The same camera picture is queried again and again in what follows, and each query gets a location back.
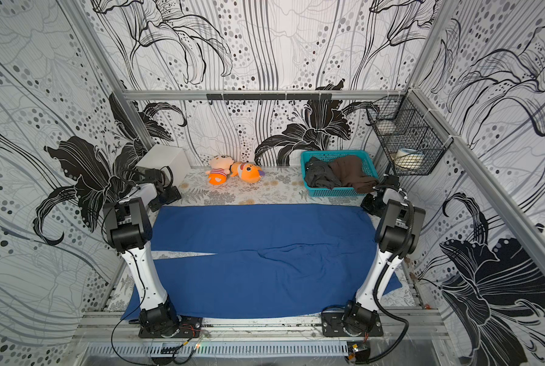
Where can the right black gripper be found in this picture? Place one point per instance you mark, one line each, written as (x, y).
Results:
(371, 203)

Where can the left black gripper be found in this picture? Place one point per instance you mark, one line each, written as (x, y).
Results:
(170, 196)

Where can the blue long pants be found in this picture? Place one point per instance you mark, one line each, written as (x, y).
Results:
(262, 261)

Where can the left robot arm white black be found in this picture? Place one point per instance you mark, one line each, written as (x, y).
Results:
(128, 230)

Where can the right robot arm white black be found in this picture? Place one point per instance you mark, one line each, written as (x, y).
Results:
(396, 237)

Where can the white mini drawer cabinet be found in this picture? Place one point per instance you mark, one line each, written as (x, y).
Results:
(167, 158)

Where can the brown folded garment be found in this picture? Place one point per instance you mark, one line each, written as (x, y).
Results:
(349, 171)

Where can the pink pig plush toy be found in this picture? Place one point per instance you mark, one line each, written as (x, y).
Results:
(220, 169)

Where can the teal plastic basket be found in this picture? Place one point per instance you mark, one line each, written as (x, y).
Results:
(328, 156)

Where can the dark grey folded garment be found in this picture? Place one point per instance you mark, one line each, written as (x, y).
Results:
(318, 174)

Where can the orange fish plush toy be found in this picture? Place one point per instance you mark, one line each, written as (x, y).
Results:
(247, 172)

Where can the white item in wire basket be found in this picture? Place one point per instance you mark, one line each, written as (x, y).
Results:
(408, 158)

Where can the black wire wall basket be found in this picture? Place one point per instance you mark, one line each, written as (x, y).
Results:
(413, 132)

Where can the pale item in wire basket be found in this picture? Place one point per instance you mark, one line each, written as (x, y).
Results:
(386, 127)

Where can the black bar on rail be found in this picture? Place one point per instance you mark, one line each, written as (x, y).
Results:
(268, 96)

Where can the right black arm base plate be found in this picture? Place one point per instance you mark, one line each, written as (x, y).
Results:
(334, 324)

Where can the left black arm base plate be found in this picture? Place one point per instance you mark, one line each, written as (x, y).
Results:
(187, 328)

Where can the aluminium front rail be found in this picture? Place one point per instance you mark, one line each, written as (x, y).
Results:
(104, 326)

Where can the white slotted cable duct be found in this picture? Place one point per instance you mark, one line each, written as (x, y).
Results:
(222, 349)

